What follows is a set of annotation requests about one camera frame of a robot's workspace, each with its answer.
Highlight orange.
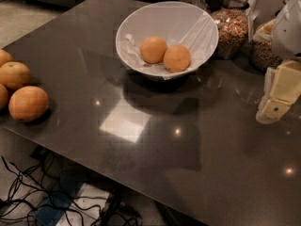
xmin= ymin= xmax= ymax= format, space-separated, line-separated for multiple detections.
xmin=164 ymin=44 xmax=191 ymax=73
xmin=139 ymin=36 xmax=167 ymax=64

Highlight glass jar of cereal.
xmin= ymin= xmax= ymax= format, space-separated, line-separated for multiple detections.
xmin=250 ymin=20 xmax=282 ymax=72

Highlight blue tape strip floor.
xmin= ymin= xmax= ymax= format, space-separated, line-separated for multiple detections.
xmin=34 ymin=176 xmax=83 ymax=226

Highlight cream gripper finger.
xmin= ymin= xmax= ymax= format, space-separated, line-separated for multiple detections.
xmin=256 ymin=60 xmax=301 ymax=124

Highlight black cables on floor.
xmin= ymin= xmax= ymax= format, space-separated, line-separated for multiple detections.
xmin=0 ymin=155 xmax=142 ymax=226

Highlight large orange front table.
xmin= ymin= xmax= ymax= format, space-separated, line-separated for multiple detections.
xmin=8 ymin=86 xmax=49 ymax=122

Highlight orange edge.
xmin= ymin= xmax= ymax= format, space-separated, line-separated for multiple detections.
xmin=0 ymin=50 xmax=13 ymax=67
xmin=0 ymin=84 xmax=9 ymax=110

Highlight white bowl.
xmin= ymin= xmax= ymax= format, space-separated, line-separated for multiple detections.
xmin=115 ymin=0 xmax=220 ymax=81

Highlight orange left edge lower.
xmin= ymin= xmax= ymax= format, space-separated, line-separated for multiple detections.
xmin=0 ymin=84 xmax=9 ymax=110

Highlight white paper bowl liner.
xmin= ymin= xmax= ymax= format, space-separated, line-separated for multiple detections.
xmin=119 ymin=13 xmax=217 ymax=80

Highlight white tag on jar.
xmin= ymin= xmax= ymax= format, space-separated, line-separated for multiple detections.
xmin=246 ymin=0 xmax=258 ymax=41

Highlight glass jar of nuts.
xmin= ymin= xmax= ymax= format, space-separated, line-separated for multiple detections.
xmin=212 ymin=0 xmax=249 ymax=59

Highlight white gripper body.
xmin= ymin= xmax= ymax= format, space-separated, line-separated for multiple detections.
xmin=271 ymin=0 xmax=301 ymax=60

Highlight orange middle left table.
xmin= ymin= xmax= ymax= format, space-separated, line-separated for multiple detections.
xmin=0 ymin=61 xmax=32 ymax=90

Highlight orange top left edge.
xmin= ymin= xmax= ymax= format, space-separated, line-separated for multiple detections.
xmin=0 ymin=50 xmax=13 ymax=67

